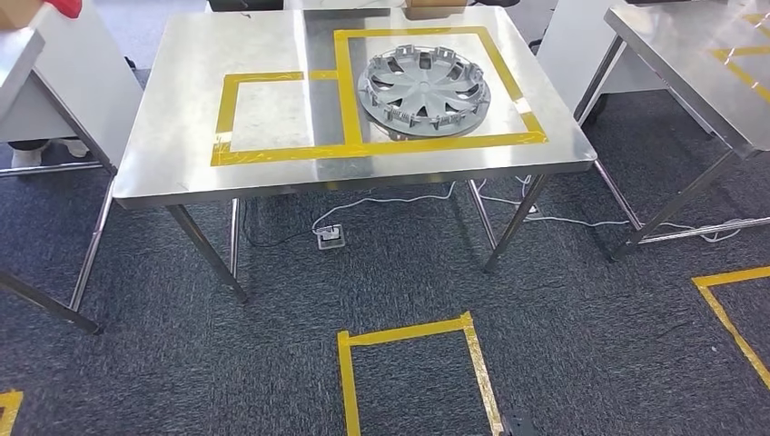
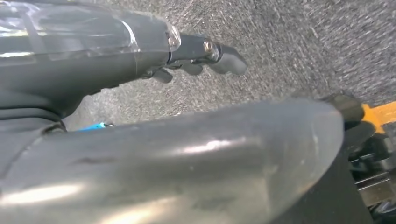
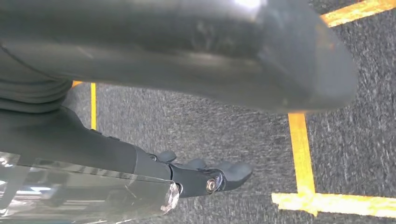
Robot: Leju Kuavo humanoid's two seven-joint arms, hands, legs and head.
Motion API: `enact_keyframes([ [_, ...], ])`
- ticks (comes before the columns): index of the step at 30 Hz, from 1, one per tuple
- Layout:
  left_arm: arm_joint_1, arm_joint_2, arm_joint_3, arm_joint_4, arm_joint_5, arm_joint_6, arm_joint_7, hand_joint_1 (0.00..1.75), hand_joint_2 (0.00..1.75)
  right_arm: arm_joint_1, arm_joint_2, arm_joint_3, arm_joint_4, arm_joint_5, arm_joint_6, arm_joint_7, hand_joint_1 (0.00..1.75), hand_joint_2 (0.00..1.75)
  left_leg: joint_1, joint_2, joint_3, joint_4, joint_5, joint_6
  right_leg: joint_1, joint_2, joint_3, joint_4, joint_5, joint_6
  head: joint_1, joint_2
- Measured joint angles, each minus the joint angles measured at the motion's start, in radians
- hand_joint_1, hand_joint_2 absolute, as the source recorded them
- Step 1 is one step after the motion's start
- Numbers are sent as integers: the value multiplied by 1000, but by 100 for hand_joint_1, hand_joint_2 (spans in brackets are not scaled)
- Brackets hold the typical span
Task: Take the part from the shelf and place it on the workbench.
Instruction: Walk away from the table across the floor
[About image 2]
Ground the small blue object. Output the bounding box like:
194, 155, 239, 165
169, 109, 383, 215
77, 122, 114, 132

